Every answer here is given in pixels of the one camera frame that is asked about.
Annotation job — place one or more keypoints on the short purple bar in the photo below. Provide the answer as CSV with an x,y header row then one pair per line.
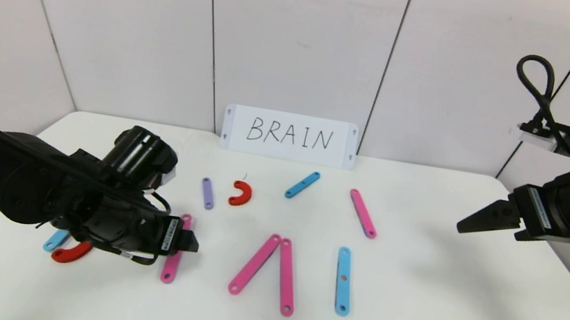
x,y
208,193

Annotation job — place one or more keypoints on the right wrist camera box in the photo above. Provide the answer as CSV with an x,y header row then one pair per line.
x,y
537,138

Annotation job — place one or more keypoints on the white BRAIN sign card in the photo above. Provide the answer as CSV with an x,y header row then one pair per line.
x,y
286,151

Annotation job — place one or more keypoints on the small red arc piece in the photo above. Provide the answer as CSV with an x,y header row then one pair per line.
x,y
248,195

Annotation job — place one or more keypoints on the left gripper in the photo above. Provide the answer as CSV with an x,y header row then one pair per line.
x,y
171,234

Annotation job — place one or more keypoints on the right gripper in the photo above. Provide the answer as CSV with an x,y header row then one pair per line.
x,y
533,208

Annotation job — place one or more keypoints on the large red arc piece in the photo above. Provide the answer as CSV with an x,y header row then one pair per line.
x,y
72,255

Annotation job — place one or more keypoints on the short blue bar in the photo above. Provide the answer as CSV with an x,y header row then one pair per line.
x,y
302,185

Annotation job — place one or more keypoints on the pink bar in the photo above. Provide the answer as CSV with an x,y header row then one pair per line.
x,y
169,270
287,277
362,213
255,264

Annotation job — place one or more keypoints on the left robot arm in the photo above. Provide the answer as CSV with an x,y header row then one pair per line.
x,y
2,178

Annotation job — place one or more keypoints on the long blue bar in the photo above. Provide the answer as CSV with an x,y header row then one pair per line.
x,y
341,294
55,241

